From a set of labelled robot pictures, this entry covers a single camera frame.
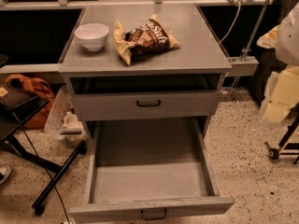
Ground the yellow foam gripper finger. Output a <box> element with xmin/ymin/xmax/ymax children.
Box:
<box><xmin>257</xmin><ymin>25</ymin><xmax>299</xmax><ymax>129</ymax></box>

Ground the brown chip bag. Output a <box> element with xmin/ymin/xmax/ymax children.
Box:
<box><xmin>113</xmin><ymin>15</ymin><xmax>180</xmax><ymax>65</ymax></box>

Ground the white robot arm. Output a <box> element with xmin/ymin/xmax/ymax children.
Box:
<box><xmin>257</xmin><ymin>3</ymin><xmax>299</xmax><ymax>129</ymax></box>

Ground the closed grey upper drawer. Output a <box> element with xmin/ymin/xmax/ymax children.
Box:
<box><xmin>72</xmin><ymin>91</ymin><xmax>221</xmax><ymax>121</ymax></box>

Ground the open grey lower drawer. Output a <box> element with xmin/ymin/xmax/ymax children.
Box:
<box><xmin>71</xmin><ymin>118</ymin><xmax>234</xmax><ymax>224</ymax></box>

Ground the grey drawer cabinet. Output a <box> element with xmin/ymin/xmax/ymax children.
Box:
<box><xmin>59</xmin><ymin>4</ymin><xmax>231</xmax><ymax>131</ymax></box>

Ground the clear plastic bag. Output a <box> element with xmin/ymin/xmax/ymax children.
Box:
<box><xmin>44</xmin><ymin>85</ymin><xmax>88</xmax><ymax>145</ymax></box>

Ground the black wheeled cart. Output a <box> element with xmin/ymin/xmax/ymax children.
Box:
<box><xmin>264</xmin><ymin>117</ymin><xmax>299</xmax><ymax>164</ymax></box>

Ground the metal stand pole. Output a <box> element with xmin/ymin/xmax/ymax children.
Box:
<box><xmin>228</xmin><ymin>0</ymin><xmax>270</xmax><ymax>102</ymax></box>

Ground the white ceramic bowl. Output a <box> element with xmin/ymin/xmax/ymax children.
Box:
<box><xmin>75</xmin><ymin>23</ymin><xmax>109</xmax><ymax>51</ymax></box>

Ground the orange backpack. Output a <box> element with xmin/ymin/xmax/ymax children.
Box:
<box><xmin>6</xmin><ymin>74</ymin><xmax>56</xmax><ymax>130</ymax></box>

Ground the black folding table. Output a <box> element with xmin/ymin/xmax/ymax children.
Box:
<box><xmin>0</xmin><ymin>95</ymin><xmax>86</xmax><ymax>216</ymax></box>

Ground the white sneaker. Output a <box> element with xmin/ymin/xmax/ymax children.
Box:
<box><xmin>0</xmin><ymin>165</ymin><xmax>11</xmax><ymax>185</ymax></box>

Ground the white power cable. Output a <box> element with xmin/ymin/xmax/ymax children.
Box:
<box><xmin>218</xmin><ymin>2</ymin><xmax>243</xmax><ymax>45</ymax></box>

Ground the black floor cable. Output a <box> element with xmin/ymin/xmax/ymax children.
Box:
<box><xmin>11</xmin><ymin>112</ymin><xmax>73</xmax><ymax>224</ymax></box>

